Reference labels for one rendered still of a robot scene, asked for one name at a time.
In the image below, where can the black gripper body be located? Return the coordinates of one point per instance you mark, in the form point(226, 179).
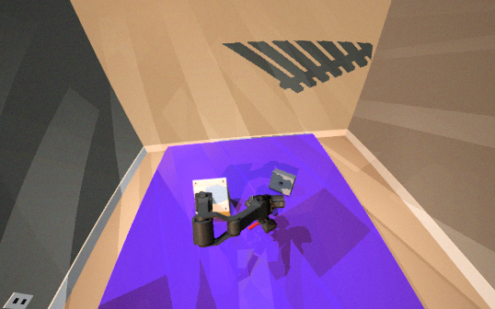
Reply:
point(267, 224)

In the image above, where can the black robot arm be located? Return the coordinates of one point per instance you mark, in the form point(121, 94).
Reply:
point(202, 227)

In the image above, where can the grey sloped panel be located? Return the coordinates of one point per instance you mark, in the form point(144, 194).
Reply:
point(282, 181)

